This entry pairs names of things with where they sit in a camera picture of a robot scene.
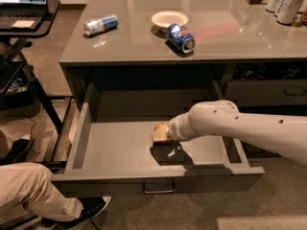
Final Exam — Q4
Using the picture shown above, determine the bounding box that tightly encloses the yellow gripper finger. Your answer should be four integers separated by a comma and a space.
152, 129, 172, 143

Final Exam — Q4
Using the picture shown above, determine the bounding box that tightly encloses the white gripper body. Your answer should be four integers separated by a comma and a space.
169, 113, 198, 142

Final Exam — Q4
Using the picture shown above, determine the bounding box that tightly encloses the red apple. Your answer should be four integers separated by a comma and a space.
153, 123, 169, 131

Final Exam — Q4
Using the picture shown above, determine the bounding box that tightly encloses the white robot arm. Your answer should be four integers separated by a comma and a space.
152, 100, 307, 165

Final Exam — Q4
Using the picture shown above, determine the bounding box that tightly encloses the open grey top drawer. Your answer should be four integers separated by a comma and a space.
53, 85, 264, 197

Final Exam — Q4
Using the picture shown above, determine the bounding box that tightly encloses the closed right drawer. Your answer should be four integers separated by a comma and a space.
224, 80, 307, 107

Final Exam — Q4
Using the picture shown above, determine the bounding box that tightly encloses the blue pepsi can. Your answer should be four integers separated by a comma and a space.
166, 23, 195, 54

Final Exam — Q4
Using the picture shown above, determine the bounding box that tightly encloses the black white sneaker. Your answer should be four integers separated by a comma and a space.
41, 195, 113, 230

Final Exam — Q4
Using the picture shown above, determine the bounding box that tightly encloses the grey counter cabinet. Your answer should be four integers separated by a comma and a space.
59, 0, 307, 160

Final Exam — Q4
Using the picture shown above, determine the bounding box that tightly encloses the silver blue energy drink can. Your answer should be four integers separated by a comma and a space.
83, 14, 118, 35

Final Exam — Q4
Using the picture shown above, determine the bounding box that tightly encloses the black laptop stand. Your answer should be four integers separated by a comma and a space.
0, 0, 72, 168

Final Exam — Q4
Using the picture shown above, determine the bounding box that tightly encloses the person's leg in khaki trousers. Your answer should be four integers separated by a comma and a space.
0, 162, 83, 222

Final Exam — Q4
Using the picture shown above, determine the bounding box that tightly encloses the white can front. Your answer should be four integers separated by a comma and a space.
276, 0, 304, 25

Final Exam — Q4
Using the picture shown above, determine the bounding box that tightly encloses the open laptop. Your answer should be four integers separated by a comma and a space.
0, 0, 49, 32

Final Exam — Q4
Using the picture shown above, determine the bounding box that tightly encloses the metal drawer handle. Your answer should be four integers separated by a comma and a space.
142, 182, 175, 195

